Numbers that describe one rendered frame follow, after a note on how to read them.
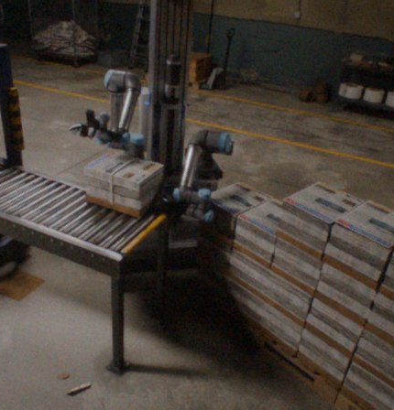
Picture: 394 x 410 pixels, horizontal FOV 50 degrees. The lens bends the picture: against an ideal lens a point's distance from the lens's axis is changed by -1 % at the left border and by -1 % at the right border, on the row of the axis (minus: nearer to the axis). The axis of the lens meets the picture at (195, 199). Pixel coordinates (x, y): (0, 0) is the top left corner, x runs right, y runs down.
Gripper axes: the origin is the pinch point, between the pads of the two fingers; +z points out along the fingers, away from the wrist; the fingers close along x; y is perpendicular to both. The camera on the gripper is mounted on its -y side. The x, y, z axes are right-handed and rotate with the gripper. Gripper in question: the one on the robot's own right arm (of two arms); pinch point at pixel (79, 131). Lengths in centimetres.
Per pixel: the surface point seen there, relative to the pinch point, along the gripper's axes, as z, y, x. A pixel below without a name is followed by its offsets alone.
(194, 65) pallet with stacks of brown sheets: -615, 87, 58
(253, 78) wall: -702, 100, -54
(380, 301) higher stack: 38, 21, -172
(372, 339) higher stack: 40, 43, -177
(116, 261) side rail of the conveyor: 48, 38, -47
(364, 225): 18, -4, -156
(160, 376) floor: 45, 114, -82
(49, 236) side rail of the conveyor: 40, 44, -6
